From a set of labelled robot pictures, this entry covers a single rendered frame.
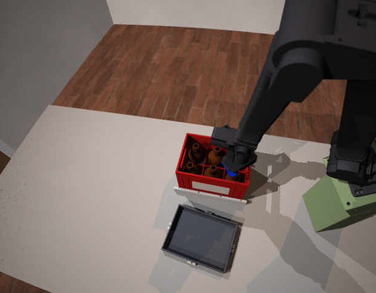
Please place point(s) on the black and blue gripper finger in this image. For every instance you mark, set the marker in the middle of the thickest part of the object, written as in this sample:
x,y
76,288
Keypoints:
x,y
231,174

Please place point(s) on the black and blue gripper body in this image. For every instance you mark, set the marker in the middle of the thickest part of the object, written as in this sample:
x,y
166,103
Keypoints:
x,y
239,162

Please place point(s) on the red crate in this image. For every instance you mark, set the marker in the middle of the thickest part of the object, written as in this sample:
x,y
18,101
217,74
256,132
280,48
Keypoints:
x,y
204,183

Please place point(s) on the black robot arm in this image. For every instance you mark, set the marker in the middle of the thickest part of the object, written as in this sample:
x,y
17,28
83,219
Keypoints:
x,y
316,40

